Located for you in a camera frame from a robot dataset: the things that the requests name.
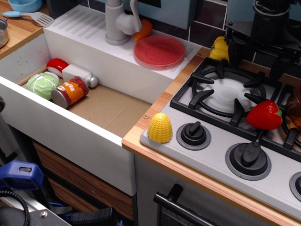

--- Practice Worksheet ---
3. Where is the red white toy sushi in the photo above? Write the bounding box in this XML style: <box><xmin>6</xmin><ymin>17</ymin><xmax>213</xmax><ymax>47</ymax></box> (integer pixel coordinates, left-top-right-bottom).
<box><xmin>46</xmin><ymin>58</ymin><xmax>69</xmax><ymax>78</ymax></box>

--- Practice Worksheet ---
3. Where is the blue bowl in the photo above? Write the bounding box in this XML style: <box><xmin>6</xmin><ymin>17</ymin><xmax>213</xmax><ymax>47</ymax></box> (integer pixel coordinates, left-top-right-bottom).
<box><xmin>8</xmin><ymin>0</ymin><xmax>42</xmax><ymax>13</ymax></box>

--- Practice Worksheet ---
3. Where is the silver metal pot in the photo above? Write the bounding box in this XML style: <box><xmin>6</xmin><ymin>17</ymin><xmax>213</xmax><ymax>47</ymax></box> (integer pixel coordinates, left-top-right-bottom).
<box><xmin>0</xmin><ymin>14</ymin><xmax>9</xmax><ymax>48</ymax></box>

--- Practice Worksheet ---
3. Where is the orange toy pepper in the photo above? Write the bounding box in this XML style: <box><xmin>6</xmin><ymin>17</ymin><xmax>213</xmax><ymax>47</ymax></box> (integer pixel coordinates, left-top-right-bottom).
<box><xmin>134</xmin><ymin>19</ymin><xmax>153</xmax><ymax>42</ymax></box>

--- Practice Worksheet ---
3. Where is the yellow toy corn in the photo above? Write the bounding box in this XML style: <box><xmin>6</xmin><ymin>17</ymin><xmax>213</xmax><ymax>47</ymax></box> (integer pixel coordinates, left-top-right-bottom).
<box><xmin>147</xmin><ymin>113</ymin><xmax>173</xmax><ymax>143</ymax></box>

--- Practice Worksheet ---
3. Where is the grey spatula blue handle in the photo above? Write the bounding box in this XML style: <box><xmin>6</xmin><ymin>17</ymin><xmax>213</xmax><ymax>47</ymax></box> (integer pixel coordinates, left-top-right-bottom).
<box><xmin>3</xmin><ymin>11</ymin><xmax>54</xmax><ymax>27</ymax></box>

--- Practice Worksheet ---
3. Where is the blue clamp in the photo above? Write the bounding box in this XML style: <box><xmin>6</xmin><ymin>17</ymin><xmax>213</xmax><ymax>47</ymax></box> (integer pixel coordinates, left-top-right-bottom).
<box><xmin>0</xmin><ymin>160</ymin><xmax>44</xmax><ymax>190</ymax></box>

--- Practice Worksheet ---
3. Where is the orange toy beans can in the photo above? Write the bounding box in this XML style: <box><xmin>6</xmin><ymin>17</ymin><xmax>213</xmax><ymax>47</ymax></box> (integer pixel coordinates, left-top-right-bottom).
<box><xmin>51</xmin><ymin>77</ymin><xmax>89</xmax><ymax>109</ymax></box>

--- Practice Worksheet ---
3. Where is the black oven door handle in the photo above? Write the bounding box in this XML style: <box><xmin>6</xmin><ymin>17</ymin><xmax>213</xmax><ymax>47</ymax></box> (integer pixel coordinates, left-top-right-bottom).
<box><xmin>153</xmin><ymin>184</ymin><xmax>214</xmax><ymax>226</ymax></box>

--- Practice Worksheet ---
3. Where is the grey toy faucet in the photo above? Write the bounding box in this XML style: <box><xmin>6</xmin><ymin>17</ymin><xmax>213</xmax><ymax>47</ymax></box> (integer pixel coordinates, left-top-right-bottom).
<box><xmin>105</xmin><ymin>0</ymin><xmax>142</xmax><ymax>46</ymax></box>

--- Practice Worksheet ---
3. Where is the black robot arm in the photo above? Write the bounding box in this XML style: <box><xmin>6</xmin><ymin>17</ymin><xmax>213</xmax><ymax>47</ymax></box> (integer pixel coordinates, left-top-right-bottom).
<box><xmin>225</xmin><ymin>0</ymin><xmax>301</xmax><ymax>84</ymax></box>

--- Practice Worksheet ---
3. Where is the black braided cable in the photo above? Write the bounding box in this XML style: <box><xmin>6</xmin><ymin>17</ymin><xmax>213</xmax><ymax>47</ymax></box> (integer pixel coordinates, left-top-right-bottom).
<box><xmin>0</xmin><ymin>189</ymin><xmax>30</xmax><ymax>226</ymax></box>

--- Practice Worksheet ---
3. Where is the green toy cabbage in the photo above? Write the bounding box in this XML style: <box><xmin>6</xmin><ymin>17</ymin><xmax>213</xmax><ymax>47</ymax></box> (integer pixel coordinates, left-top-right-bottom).
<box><xmin>26</xmin><ymin>72</ymin><xmax>60</xmax><ymax>100</ymax></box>

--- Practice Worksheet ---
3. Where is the yellow toy bell pepper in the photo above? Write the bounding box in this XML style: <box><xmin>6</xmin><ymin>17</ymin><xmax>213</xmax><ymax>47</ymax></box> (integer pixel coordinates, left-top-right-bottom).
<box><xmin>209</xmin><ymin>36</ymin><xmax>230</xmax><ymax>62</ymax></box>

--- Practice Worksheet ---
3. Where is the black left stove knob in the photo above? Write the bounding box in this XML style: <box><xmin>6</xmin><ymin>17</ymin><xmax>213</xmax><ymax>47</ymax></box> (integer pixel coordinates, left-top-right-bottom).
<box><xmin>176</xmin><ymin>121</ymin><xmax>211</xmax><ymax>151</ymax></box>

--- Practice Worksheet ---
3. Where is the red toy strawberry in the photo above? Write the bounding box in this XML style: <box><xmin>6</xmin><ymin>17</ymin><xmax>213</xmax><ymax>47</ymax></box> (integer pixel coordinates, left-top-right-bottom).
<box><xmin>246</xmin><ymin>100</ymin><xmax>283</xmax><ymax>130</ymax></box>

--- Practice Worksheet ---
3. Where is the black right stove knob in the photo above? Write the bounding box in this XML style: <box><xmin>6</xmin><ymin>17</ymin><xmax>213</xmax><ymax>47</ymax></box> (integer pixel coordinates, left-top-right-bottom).
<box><xmin>289</xmin><ymin>172</ymin><xmax>301</xmax><ymax>201</ymax></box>

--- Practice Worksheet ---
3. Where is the black stove knob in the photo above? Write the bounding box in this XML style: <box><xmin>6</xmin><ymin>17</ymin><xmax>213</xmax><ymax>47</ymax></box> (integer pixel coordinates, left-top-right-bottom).
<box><xmin>289</xmin><ymin>172</ymin><xmax>301</xmax><ymax>201</ymax></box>
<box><xmin>176</xmin><ymin>121</ymin><xmax>211</xmax><ymax>151</ymax></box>
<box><xmin>225</xmin><ymin>142</ymin><xmax>271</xmax><ymax>181</ymax></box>

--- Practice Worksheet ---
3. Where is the black middle stove knob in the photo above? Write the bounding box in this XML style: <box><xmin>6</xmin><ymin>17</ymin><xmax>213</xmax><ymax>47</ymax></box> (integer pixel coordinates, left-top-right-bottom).
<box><xmin>225</xmin><ymin>142</ymin><xmax>271</xmax><ymax>181</ymax></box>

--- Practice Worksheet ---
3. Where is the white toy salt shaker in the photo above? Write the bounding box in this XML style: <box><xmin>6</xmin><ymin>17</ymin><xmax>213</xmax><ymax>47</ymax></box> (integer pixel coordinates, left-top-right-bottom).
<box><xmin>62</xmin><ymin>64</ymin><xmax>99</xmax><ymax>88</ymax></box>

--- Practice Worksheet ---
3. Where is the white toy sink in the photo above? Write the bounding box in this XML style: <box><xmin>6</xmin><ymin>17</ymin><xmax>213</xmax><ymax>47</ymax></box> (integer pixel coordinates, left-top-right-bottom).
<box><xmin>0</xmin><ymin>5</ymin><xmax>200</xmax><ymax>196</ymax></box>

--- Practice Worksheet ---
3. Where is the brown glossy toy pot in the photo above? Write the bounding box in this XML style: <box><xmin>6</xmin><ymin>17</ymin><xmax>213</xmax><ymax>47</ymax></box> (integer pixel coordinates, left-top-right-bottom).
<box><xmin>286</xmin><ymin>87</ymin><xmax>301</xmax><ymax>132</ymax></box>

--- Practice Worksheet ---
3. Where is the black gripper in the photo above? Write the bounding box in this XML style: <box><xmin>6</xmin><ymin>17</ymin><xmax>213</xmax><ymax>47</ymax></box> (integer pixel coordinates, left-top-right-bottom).
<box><xmin>225</xmin><ymin>21</ymin><xmax>301</xmax><ymax>82</ymax></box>

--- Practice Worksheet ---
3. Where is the black burner grate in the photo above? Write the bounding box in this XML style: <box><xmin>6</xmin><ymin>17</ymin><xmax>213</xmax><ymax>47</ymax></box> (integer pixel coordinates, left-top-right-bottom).
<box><xmin>170</xmin><ymin>57</ymin><xmax>301</xmax><ymax>161</ymax></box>

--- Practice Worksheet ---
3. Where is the red plate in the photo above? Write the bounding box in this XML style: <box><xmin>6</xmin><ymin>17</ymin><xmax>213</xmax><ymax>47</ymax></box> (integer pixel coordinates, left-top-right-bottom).
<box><xmin>134</xmin><ymin>35</ymin><xmax>185</xmax><ymax>66</ymax></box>

